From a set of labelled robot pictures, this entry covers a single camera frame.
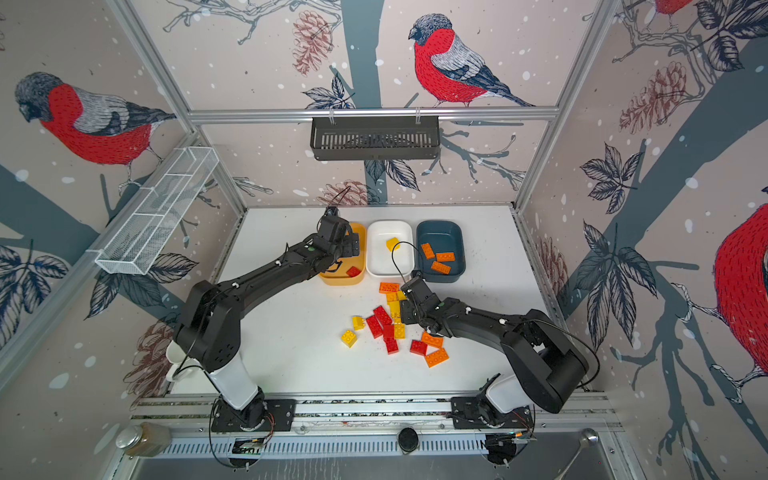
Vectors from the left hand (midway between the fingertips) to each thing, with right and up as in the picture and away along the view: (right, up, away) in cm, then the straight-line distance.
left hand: (349, 233), depth 91 cm
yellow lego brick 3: (+3, -27, -3) cm, 28 cm away
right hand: (+19, -22, 0) cm, 29 cm away
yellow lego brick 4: (+16, -29, -4) cm, 33 cm away
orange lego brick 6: (+12, -18, +4) cm, 22 cm away
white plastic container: (+9, -9, +12) cm, 18 cm away
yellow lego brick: (+13, -4, +16) cm, 21 cm away
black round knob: (+17, -44, -29) cm, 55 cm away
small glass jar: (-41, -45, -27) cm, 67 cm away
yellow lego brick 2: (+1, -30, -8) cm, 31 cm away
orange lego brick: (+27, -7, +15) cm, 31 cm away
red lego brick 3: (+13, -33, -6) cm, 36 cm away
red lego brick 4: (+8, -28, -3) cm, 29 cm away
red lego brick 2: (+21, -33, -8) cm, 39 cm away
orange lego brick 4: (+26, -35, -9) cm, 45 cm away
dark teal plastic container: (+33, -2, +19) cm, 38 cm away
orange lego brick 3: (+31, -12, +10) cm, 35 cm away
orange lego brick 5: (+25, -31, -6) cm, 41 cm away
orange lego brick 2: (+32, -9, +12) cm, 36 cm away
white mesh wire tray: (-49, -1, -20) cm, 53 cm away
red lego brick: (0, -13, +9) cm, 16 cm away
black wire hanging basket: (-3, +35, +16) cm, 38 cm away
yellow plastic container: (-5, -14, +6) cm, 16 cm away
